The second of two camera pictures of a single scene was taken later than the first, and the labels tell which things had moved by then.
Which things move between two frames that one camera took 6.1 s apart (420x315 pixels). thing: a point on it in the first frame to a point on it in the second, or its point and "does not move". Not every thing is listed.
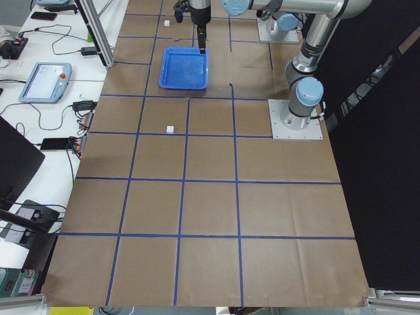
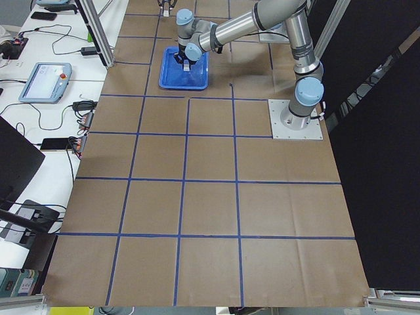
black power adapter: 87,51 does not move
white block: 170,129 to 186,65
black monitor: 19,158 does not move
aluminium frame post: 92,20 does not move
